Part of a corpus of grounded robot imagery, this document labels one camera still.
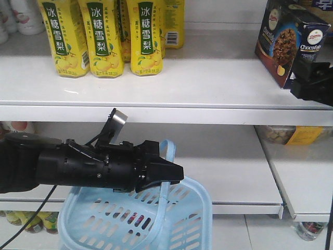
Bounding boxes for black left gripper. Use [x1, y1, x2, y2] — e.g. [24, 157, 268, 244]
[96, 140, 184, 193]

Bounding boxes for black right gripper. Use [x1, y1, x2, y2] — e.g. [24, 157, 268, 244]
[290, 61, 332, 106]

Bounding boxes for dark blue chocolate cookie box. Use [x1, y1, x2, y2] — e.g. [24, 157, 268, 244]
[255, 1, 331, 89]

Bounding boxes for light blue plastic basket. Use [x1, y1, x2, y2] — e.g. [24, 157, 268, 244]
[57, 139, 213, 250]

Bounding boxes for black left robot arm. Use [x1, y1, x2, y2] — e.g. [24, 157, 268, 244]
[1, 132, 184, 193]

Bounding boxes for yellow biscuit box lower shelf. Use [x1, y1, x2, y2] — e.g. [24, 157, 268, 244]
[255, 125, 332, 145]

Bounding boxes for white supermarket shelving unit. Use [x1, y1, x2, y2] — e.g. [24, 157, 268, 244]
[1, 29, 332, 215]

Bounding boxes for yellow pear drink bottle right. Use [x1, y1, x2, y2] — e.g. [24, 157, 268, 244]
[126, 0, 163, 76]

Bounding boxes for yellow pear drink bottle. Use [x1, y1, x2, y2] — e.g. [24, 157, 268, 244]
[126, 0, 163, 76]
[78, 1, 124, 78]
[37, 1, 89, 78]

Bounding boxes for yellow pear drink bottle middle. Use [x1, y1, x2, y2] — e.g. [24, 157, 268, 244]
[78, 1, 124, 78]

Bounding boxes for yellow pear drink bottle left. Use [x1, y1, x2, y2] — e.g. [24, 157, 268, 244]
[37, 1, 89, 78]

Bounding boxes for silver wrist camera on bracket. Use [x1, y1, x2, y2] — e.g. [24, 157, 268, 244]
[95, 108, 127, 147]

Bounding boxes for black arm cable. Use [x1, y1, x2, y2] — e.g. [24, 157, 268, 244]
[0, 184, 57, 247]

